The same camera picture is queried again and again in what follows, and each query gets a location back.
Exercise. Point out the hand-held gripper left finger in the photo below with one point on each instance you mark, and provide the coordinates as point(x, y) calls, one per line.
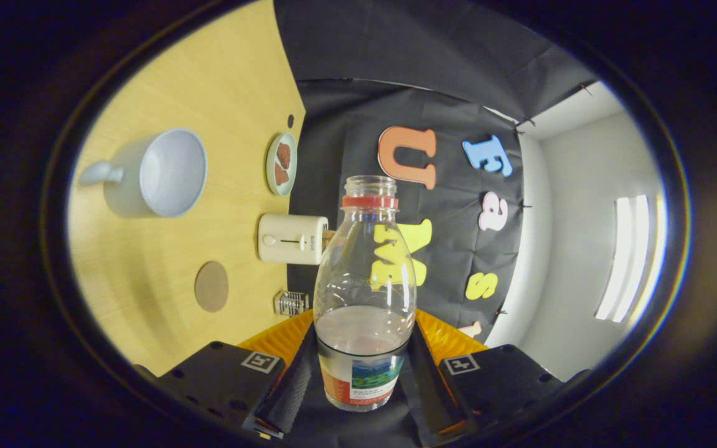
point(290, 392)

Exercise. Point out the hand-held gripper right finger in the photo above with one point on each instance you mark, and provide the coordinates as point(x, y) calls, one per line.
point(427, 392)

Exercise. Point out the clear juice bottle red label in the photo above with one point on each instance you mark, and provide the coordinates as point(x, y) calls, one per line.
point(365, 348)

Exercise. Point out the round brown coaster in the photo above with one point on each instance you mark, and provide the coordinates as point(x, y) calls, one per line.
point(211, 286)

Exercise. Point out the white cup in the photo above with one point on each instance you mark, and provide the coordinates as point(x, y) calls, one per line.
point(172, 174)

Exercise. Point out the white toaster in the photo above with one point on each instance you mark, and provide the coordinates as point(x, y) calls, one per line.
point(290, 239)

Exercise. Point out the brown toast slice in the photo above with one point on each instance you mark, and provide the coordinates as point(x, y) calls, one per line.
point(328, 236)

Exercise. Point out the wooden table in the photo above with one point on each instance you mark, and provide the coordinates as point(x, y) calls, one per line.
point(147, 261)

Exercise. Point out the brown meat slice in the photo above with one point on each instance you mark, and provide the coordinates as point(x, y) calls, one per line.
point(281, 175)
point(284, 155)

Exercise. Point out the pale green plate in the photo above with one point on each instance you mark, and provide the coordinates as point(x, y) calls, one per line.
point(269, 165)

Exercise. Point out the long ceiling light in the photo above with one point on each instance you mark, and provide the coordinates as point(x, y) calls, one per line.
point(629, 261)

